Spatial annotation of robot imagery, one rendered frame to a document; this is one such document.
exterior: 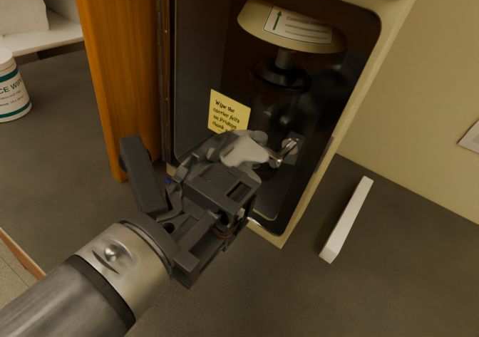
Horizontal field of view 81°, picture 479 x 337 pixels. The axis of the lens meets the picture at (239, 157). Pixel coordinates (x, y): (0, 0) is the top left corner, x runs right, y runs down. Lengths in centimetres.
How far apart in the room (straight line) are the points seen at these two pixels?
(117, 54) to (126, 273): 38
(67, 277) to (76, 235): 38
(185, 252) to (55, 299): 9
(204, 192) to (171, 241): 6
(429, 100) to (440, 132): 9
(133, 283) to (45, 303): 5
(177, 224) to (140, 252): 5
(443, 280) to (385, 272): 13
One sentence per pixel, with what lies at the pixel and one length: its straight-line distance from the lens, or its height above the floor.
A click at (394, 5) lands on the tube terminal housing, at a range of 34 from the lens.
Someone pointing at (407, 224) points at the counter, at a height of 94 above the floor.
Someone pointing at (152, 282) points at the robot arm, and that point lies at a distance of 25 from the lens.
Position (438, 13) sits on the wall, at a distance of 77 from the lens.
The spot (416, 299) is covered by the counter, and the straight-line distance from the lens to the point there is 70.
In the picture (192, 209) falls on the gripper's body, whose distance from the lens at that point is 29.
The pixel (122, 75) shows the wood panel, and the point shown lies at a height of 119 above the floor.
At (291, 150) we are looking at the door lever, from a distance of 41.
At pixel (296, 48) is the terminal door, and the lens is 36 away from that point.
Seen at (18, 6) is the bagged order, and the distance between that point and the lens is 148.
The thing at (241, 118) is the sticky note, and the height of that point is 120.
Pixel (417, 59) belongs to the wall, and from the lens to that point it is 79.
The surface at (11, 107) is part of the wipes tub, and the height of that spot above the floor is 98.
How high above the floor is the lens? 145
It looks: 42 degrees down
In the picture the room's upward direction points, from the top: 12 degrees clockwise
